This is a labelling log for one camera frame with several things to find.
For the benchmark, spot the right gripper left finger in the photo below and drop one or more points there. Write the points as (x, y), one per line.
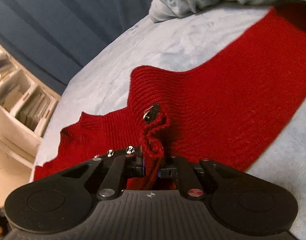
(119, 167)

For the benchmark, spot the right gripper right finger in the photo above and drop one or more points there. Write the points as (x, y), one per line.
(180, 170)

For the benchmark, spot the red knit sweater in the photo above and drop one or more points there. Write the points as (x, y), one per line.
(229, 109)

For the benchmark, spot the white shelf unit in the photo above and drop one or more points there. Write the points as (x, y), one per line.
(26, 107)

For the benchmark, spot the dark blue curtain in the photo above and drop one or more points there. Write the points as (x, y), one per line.
(55, 39)

